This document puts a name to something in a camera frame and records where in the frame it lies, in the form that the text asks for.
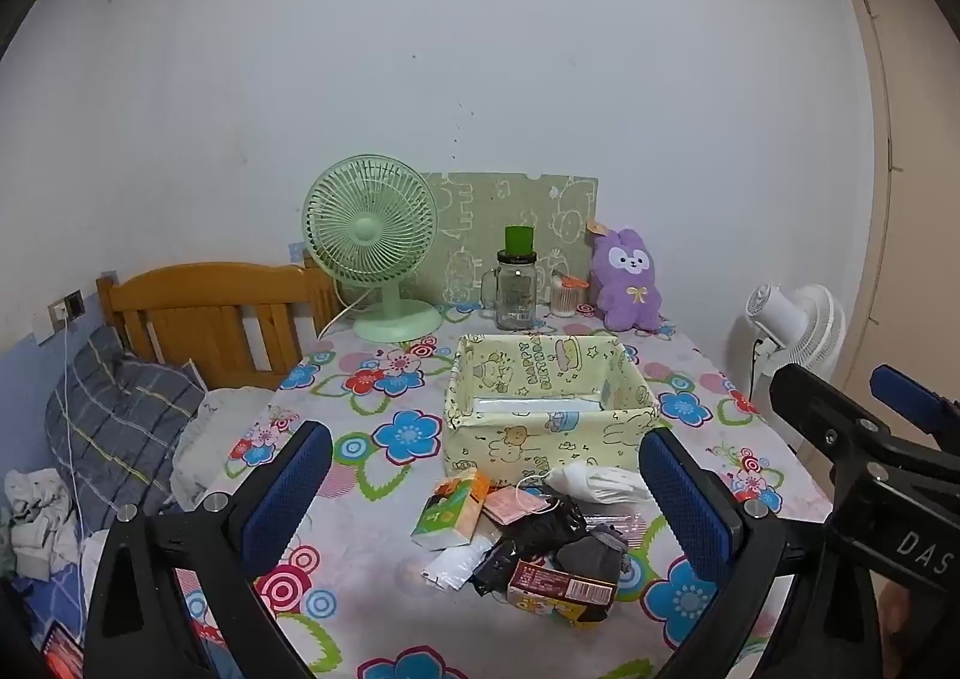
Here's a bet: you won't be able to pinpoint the purple plush bunny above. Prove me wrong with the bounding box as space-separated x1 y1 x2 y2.
587 227 665 334

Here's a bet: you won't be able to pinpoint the floral tablecloth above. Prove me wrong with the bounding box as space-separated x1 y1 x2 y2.
161 300 837 679

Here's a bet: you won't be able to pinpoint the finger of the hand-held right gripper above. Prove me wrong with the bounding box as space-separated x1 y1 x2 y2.
870 364 960 434
769 362 960 500

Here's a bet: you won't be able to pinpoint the white bedding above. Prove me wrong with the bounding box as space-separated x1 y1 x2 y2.
171 386 282 507

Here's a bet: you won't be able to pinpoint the green desk fan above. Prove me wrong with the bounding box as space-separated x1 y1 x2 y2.
302 154 445 342

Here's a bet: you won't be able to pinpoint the pink packet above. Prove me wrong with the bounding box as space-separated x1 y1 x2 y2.
480 485 552 524

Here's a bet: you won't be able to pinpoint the white sachet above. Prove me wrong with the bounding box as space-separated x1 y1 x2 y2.
420 542 492 588

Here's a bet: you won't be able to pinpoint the white fan cord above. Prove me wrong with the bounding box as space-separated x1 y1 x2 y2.
315 296 359 340

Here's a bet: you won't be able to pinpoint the wall power outlet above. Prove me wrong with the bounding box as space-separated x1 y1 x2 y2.
49 289 86 331

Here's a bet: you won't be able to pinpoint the clear plastic packet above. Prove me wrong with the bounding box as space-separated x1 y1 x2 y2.
581 510 646 545

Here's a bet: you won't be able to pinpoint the crumpled grey white clothes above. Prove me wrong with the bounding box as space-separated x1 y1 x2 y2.
4 467 80 579

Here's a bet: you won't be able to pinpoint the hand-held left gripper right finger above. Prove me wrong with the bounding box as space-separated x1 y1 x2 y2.
637 428 882 679

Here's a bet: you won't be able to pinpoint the white standing fan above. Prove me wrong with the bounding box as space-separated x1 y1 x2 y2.
745 281 847 384

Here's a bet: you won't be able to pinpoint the clear cotton swab container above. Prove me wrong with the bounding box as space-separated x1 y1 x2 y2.
550 270 590 319

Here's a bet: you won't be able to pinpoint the wooden bed headboard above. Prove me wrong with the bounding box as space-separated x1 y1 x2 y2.
95 261 342 391

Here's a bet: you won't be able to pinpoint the white charging cable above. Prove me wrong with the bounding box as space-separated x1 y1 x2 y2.
61 319 92 522

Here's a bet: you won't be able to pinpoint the grey plaid pillow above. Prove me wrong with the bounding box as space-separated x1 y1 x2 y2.
45 326 207 530

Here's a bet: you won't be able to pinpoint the black packet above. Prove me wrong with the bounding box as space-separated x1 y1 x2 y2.
471 545 518 597

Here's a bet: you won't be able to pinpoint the yellow cartoon fabric storage box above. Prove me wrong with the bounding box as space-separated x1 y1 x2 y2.
442 332 661 485

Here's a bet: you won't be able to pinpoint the red yellow printed carton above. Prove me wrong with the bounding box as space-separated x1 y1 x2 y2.
506 559 617 629

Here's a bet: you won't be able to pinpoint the glass mug jar green lid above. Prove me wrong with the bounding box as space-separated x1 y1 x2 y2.
480 226 545 331

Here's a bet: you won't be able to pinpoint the beige door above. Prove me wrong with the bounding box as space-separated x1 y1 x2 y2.
836 0 960 477

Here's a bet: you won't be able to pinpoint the green orange tissue pack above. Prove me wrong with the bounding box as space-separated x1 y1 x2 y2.
410 467 490 551

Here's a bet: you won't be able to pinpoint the white face mask stack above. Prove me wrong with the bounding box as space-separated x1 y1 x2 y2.
544 464 653 504

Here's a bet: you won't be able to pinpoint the green cartoon printed board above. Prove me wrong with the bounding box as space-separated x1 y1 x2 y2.
420 171 599 309

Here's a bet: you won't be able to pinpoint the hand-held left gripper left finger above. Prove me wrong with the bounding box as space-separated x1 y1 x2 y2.
82 420 335 679

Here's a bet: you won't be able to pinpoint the dark grey sock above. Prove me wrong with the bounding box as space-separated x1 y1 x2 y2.
555 527 631 594

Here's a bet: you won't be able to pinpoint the black plastic bag bundle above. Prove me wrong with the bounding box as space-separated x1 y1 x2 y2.
495 491 590 560

